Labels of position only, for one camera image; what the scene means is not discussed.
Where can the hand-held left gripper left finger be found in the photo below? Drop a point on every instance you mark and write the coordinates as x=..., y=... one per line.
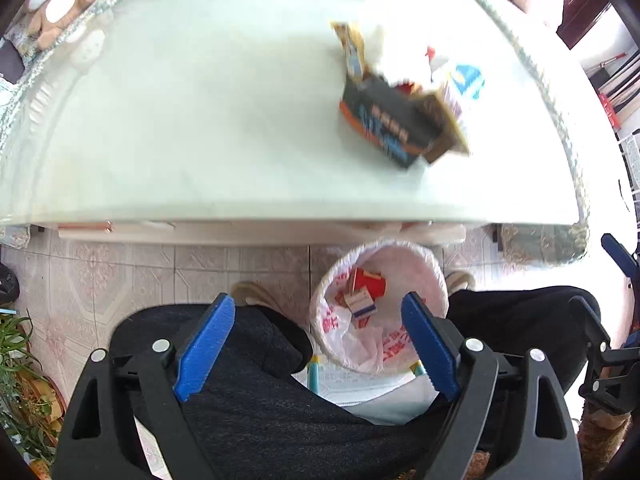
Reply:
x=210, y=345

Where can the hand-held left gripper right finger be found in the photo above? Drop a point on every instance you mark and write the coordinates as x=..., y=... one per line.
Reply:
x=430, y=345

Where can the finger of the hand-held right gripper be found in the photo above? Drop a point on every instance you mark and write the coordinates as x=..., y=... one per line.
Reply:
x=617, y=258
x=592, y=325

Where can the white woven wastebasket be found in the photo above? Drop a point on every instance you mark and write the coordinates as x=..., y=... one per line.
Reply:
x=430, y=260

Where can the yellow snack wrapper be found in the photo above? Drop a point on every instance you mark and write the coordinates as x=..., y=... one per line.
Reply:
x=352, y=50

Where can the person's right forearm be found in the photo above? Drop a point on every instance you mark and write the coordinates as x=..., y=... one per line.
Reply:
x=600, y=440

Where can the person's left shoe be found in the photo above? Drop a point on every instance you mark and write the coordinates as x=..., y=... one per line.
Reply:
x=252, y=294

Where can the person's shoe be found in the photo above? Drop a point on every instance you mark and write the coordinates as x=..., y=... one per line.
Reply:
x=460, y=279
x=252, y=294

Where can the person's right shoe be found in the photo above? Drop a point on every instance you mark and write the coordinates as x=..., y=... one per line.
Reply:
x=460, y=279

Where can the person's right leg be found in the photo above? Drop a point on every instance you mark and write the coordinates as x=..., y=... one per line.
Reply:
x=515, y=320

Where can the patterned lace tablecloth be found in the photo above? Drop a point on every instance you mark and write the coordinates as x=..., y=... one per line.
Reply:
x=540, y=245

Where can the small white blue-striped box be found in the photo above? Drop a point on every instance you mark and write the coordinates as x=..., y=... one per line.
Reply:
x=361, y=305

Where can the white plastic bin liner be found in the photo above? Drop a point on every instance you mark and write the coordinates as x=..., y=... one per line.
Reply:
x=350, y=332

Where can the small red box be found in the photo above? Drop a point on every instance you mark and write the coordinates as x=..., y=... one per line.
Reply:
x=367, y=282

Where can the green potted plant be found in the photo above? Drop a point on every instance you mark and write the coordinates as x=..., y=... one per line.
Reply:
x=20, y=360

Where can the black and orange box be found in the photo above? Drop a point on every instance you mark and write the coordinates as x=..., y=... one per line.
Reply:
x=390, y=120

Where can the blue and white packet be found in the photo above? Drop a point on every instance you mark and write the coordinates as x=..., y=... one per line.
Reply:
x=467, y=82

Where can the dark red wooden cabinet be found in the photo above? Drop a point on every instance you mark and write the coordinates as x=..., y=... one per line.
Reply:
x=585, y=10

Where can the white crumpled tissue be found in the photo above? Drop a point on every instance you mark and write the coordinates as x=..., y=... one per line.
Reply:
x=395, y=55

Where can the brown stuffed toy bear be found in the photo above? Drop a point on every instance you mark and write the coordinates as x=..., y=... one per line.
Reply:
x=55, y=7

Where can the white table frame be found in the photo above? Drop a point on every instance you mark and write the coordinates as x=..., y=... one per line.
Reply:
x=225, y=232

